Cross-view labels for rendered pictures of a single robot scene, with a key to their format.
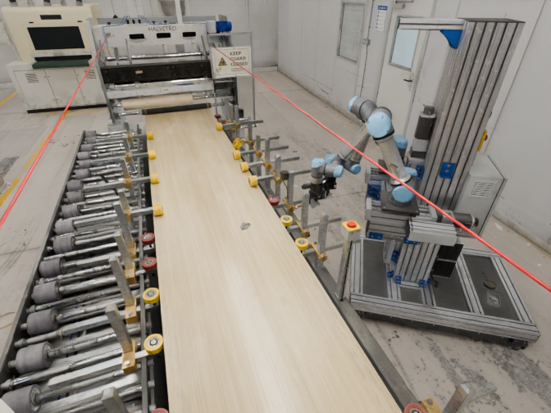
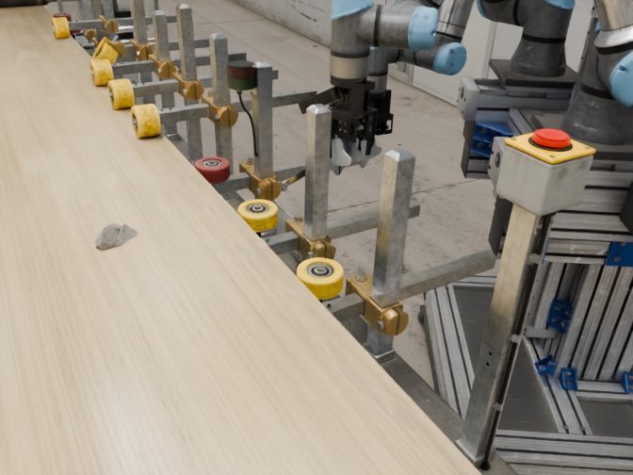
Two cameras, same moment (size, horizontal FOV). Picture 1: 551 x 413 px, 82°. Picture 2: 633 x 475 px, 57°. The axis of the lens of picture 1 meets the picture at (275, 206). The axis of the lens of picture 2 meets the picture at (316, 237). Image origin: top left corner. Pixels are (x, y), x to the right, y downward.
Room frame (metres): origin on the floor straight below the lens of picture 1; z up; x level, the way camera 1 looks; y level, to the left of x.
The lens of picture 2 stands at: (0.65, 0.00, 1.46)
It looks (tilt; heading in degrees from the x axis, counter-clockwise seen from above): 31 degrees down; 349
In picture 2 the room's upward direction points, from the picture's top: 2 degrees clockwise
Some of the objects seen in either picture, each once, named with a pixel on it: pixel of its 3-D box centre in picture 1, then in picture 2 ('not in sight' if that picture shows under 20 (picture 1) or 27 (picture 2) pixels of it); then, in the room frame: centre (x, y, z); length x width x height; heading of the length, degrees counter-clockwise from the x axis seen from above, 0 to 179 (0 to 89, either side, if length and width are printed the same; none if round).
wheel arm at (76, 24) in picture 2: (241, 123); (121, 22); (3.39, 0.37, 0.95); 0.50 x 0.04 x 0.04; 110
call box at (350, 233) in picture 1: (350, 231); (542, 174); (1.21, -0.37, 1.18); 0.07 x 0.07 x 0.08; 20
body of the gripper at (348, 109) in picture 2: (316, 190); (349, 107); (1.75, -0.26, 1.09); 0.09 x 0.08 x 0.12; 40
